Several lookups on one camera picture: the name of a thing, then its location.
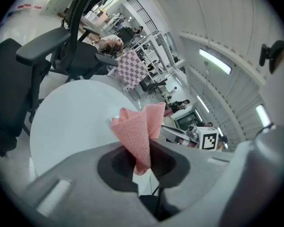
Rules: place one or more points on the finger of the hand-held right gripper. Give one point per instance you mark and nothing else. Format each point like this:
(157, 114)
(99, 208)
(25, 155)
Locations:
(175, 132)

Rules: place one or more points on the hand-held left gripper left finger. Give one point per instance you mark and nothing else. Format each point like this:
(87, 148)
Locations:
(73, 185)

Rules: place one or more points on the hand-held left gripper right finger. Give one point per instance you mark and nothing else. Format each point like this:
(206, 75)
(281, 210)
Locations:
(203, 174)

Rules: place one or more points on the pink checkered tablecloth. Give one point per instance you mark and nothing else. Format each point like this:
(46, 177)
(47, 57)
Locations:
(132, 70)

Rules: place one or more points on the long ceiling light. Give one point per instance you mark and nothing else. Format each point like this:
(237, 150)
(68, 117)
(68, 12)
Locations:
(215, 60)
(202, 103)
(262, 116)

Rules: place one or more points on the white remote control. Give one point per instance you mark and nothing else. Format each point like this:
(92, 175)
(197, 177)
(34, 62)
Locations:
(108, 121)

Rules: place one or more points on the black mounted device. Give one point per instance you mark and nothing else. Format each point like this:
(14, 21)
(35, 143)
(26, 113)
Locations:
(277, 55)

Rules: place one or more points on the black office chair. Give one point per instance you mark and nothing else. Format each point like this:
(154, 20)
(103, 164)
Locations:
(85, 55)
(153, 85)
(11, 79)

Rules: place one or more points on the pink cloth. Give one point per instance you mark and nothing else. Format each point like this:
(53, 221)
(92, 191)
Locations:
(142, 136)

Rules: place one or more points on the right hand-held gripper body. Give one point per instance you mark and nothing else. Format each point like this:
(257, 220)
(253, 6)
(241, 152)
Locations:
(208, 138)

